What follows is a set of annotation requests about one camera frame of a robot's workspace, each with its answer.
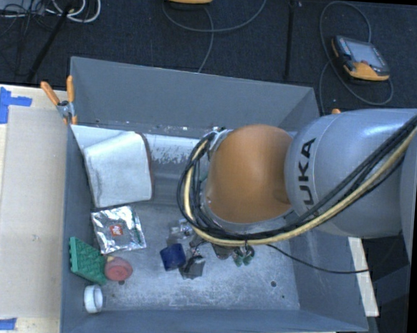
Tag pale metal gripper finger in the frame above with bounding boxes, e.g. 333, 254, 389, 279
180, 254, 207, 282
167, 218, 196, 247

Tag dark blue cube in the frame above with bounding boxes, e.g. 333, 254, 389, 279
158, 241, 188, 273

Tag grey metal bin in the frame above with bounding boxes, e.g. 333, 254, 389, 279
48, 56, 389, 333

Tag silver foil packet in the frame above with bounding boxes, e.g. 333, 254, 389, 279
87, 202, 150, 259

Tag red round toy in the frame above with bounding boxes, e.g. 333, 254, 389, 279
103, 256, 135, 284

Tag white sponge with brown edge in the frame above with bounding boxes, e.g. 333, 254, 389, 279
78, 127, 158, 213

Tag green studded flat block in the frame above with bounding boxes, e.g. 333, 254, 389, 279
65, 236, 112, 286

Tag pale cardboard board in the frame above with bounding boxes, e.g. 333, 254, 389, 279
0, 105, 78, 326

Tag white ring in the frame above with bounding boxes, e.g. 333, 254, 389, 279
81, 283, 106, 315

